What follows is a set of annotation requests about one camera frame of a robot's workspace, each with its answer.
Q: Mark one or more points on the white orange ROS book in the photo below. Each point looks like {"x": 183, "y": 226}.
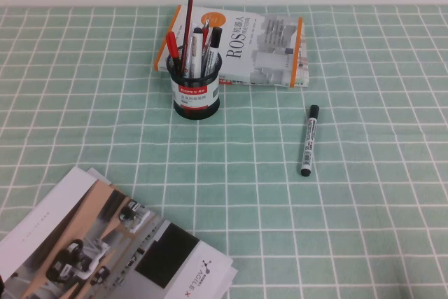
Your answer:
{"x": 245, "y": 50}

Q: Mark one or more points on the silver ballpoint pen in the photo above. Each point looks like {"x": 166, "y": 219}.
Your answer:
{"x": 206, "y": 26}

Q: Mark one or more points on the white marker with dark cap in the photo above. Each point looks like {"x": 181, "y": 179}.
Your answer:
{"x": 197, "y": 47}

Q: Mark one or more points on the black mesh pen holder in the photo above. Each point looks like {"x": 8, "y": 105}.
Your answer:
{"x": 196, "y": 110}

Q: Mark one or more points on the AgileX photo brochure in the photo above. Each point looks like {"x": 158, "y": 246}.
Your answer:
{"x": 105, "y": 243}

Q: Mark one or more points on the white marker with black cap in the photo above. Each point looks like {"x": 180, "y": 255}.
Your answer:
{"x": 216, "y": 36}

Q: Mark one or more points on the red capped pen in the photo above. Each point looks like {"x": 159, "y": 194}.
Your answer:
{"x": 171, "y": 42}

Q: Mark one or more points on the white whiteboard marker black cap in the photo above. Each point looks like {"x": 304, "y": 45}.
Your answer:
{"x": 309, "y": 138}

